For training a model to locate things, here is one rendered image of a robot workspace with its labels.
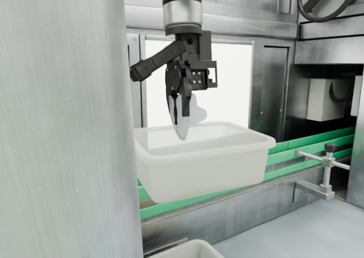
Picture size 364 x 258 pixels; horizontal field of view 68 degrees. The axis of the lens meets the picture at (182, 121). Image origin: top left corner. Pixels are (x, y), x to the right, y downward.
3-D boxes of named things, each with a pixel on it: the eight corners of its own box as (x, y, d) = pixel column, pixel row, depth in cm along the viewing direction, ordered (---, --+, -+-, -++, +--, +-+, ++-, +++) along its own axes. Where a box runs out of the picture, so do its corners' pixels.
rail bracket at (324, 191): (297, 197, 95) (303, 134, 91) (346, 220, 81) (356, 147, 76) (288, 200, 93) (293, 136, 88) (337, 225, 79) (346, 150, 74)
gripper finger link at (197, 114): (211, 139, 53) (209, 91, 52) (184, 142, 50) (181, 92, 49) (203, 137, 56) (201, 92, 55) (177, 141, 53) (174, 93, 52)
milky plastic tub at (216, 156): (279, 192, 44) (284, 140, 43) (147, 223, 36) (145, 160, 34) (223, 157, 60) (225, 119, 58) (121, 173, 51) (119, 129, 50)
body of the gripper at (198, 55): (219, 91, 52) (216, 26, 51) (177, 93, 48) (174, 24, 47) (199, 92, 59) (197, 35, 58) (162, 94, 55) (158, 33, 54)
